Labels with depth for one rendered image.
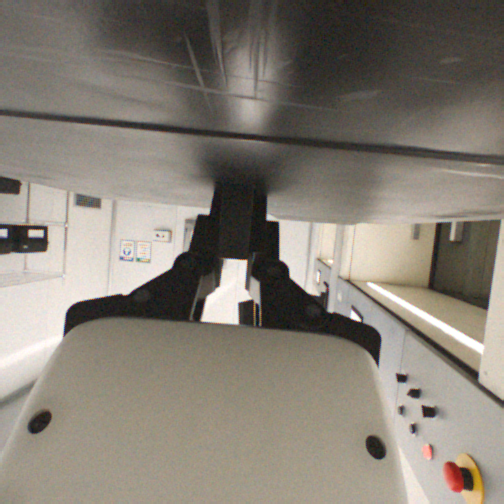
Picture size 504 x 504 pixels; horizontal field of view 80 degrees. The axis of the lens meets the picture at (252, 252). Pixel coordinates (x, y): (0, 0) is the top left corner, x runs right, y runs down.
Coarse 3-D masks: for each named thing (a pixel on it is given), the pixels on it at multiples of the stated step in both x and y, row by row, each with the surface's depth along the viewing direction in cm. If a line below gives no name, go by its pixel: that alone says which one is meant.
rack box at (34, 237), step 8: (16, 224) 259; (16, 232) 259; (24, 232) 260; (32, 232) 267; (40, 232) 275; (16, 240) 259; (24, 240) 261; (32, 240) 268; (40, 240) 276; (16, 248) 259; (24, 248) 261; (32, 248) 269; (40, 248) 277
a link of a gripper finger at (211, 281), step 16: (208, 224) 13; (192, 240) 13; (208, 240) 12; (208, 256) 12; (208, 272) 12; (144, 288) 11; (160, 288) 12; (208, 288) 13; (128, 304) 11; (144, 304) 11
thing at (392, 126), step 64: (0, 0) 3; (64, 0) 3; (128, 0) 3; (192, 0) 2; (256, 0) 2; (320, 0) 2; (384, 0) 2; (448, 0) 2; (0, 64) 4; (64, 64) 4; (128, 64) 4; (192, 64) 3; (256, 64) 3; (320, 64) 3; (384, 64) 3; (448, 64) 3; (0, 128) 7; (64, 128) 6; (128, 128) 6; (192, 128) 6; (256, 128) 5; (320, 128) 5; (384, 128) 5; (448, 128) 5; (128, 192) 19; (192, 192) 16; (256, 192) 13; (320, 192) 12; (384, 192) 10; (448, 192) 9
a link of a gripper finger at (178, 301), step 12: (192, 252) 12; (180, 264) 12; (192, 264) 12; (204, 264) 12; (168, 276) 11; (180, 276) 11; (192, 276) 11; (168, 288) 11; (180, 288) 11; (192, 288) 11; (168, 300) 11; (180, 300) 11; (192, 300) 11; (204, 300) 13; (156, 312) 10; (168, 312) 10; (180, 312) 10; (192, 312) 11
